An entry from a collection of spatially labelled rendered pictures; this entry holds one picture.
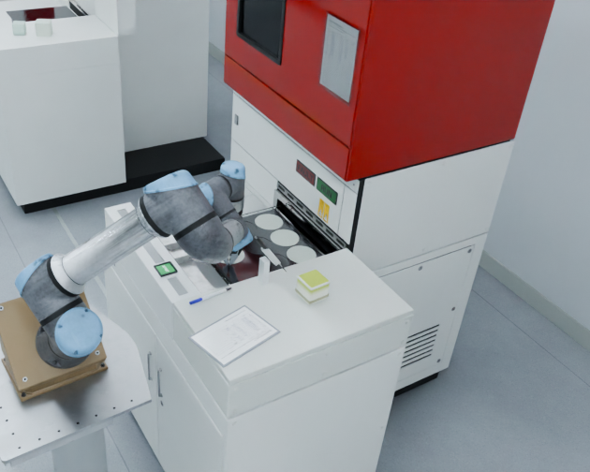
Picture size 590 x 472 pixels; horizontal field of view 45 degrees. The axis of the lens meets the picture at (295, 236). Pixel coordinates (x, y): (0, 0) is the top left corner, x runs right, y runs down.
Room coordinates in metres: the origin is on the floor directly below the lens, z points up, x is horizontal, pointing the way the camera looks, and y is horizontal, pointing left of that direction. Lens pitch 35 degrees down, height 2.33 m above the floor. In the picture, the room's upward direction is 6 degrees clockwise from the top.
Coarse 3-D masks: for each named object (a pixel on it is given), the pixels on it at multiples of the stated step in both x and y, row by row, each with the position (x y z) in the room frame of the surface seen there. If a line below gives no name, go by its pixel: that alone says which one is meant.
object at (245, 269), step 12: (252, 216) 2.14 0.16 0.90; (252, 228) 2.07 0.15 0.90; (288, 228) 2.10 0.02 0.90; (264, 240) 2.01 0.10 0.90; (300, 240) 2.03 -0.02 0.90; (252, 252) 1.93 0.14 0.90; (276, 252) 1.94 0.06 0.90; (216, 264) 1.85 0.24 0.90; (240, 264) 1.86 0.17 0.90; (252, 264) 1.87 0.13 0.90; (288, 264) 1.89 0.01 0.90; (228, 276) 1.79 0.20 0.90; (240, 276) 1.79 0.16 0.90; (252, 276) 1.80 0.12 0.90
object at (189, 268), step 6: (180, 264) 1.85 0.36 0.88; (186, 264) 1.85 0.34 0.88; (192, 264) 1.86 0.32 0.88; (186, 270) 1.82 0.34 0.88; (192, 270) 1.83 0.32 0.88; (198, 270) 1.83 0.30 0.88; (192, 276) 1.79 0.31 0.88; (198, 276) 1.80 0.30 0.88; (204, 276) 1.80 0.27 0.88; (198, 282) 1.77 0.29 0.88; (204, 282) 1.77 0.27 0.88; (198, 288) 1.74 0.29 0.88; (204, 288) 1.74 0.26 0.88; (210, 288) 1.74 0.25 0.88
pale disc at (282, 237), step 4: (276, 232) 2.06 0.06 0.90; (280, 232) 2.06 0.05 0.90; (284, 232) 2.07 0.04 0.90; (288, 232) 2.07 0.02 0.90; (292, 232) 2.07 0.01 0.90; (272, 236) 2.04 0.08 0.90; (276, 236) 2.04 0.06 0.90; (280, 236) 2.04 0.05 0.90; (284, 236) 2.04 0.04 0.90; (288, 236) 2.05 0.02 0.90; (292, 236) 2.05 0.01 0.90; (296, 236) 2.05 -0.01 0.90; (272, 240) 2.01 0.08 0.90; (276, 240) 2.02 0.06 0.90; (280, 240) 2.02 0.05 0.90; (284, 240) 2.02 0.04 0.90; (288, 240) 2.02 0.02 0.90; (292, 240) 2.03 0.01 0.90; (296, 240) 2.03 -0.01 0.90; (280, 244) 1.99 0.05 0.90; (284, 244) 1.99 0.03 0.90; (288, 244) 2.00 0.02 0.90; (292, 244) 2.00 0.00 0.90
